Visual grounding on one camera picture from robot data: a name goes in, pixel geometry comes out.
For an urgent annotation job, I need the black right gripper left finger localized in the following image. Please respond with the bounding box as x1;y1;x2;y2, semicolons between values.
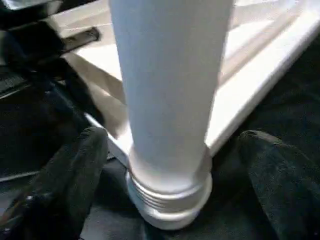
0;126;109;240

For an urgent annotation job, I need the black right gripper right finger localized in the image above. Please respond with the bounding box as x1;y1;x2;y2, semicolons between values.
237;130;320;240

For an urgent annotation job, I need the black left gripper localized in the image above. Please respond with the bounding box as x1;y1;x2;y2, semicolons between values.
0;2;101;106

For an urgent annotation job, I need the white plastic table top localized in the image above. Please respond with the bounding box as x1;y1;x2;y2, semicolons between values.
47;0;320;168

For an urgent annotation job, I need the white plastic table leg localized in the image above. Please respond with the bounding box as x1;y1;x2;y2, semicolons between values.
108;0;236;231

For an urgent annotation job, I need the black work mat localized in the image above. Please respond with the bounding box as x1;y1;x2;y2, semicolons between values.
0;30;320;240

